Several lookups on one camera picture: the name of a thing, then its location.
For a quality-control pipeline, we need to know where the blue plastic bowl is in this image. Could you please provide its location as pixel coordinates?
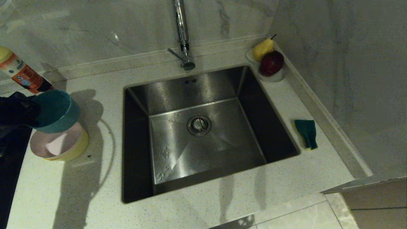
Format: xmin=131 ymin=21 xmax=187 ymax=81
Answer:
xmin=28 ymin=90 xmax=81 ymax=134

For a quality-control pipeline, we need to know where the orange label detergent bottle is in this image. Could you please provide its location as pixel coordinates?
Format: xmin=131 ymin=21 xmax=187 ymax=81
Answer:
xmin=0 ymin=46 xmax=54 ymax=95

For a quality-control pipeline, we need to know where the pink plastic bowl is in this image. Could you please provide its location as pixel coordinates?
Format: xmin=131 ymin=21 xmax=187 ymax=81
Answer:
xmin=30 ymin=122 xmax=84 ymax=159

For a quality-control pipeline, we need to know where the yellow plastic bowl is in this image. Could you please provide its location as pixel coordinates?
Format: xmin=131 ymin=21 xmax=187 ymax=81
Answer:
xmin=45 ymin=127 xmax=89 ymax=162

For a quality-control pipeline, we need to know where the chrome kitchen faucet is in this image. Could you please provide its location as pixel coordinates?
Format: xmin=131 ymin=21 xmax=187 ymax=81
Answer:
xmin=168 ymin=0 xmax=196 ymax=71

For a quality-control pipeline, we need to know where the green and yellow sponge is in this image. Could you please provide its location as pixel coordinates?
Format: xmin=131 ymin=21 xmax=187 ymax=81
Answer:
xmin=294 ymin=119 xmax=318 ymax=150

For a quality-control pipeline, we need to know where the metal sink drain strainer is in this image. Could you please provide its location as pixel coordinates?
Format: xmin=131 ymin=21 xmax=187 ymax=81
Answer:
xmin=187 ymin=114 xmax=212 ymax=136

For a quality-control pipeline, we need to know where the stainless steel sink basin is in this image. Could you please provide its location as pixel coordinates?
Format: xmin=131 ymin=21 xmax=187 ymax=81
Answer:
xmin=122 ymin=65 xmax=301 ymax=204

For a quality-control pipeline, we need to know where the black induction cooktop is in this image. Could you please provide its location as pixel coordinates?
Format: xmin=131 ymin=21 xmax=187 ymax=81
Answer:
xmin=0 ymin=126 xmax=33 ymax=229

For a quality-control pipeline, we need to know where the yellow pear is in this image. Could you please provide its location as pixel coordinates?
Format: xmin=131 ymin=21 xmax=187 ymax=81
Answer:
xmin=253 ymin=34 xmax=277 ymax=62

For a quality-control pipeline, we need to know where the dark red apple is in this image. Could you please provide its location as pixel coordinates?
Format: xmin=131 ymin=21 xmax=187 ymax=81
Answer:
xmin=260 ymin=51 xmax=285 ymax=77

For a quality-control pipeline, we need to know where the small white dish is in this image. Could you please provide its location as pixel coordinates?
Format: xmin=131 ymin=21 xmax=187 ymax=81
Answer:
xmin=246 ymin=48 xmax=286 ymax=83

